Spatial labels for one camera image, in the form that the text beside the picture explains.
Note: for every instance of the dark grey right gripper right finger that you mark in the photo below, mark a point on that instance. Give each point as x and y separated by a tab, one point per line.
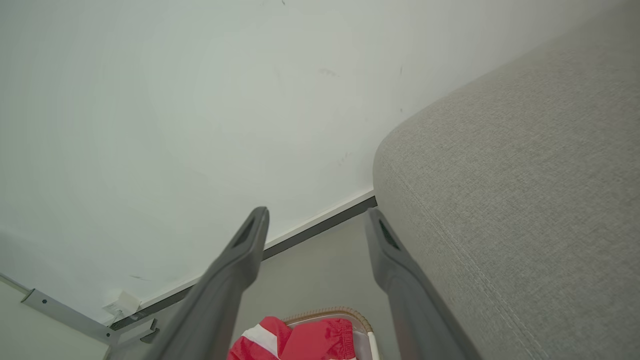
415	310

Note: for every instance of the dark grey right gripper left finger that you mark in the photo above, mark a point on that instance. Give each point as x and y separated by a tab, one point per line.
225	295

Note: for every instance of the red and white garment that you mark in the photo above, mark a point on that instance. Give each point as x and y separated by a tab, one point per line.
310	342

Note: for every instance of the white laundry basket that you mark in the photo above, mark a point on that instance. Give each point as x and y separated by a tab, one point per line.
345	313

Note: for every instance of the white and black baseboard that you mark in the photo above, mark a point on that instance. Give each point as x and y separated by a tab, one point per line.
310	230

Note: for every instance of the grey fabric sofa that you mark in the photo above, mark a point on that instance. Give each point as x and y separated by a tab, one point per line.
525	200

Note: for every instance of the black frame foot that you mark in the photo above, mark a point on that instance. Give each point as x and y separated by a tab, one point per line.
150	336

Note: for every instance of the white wall socket box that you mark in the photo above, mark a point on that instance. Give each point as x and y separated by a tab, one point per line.
122	302

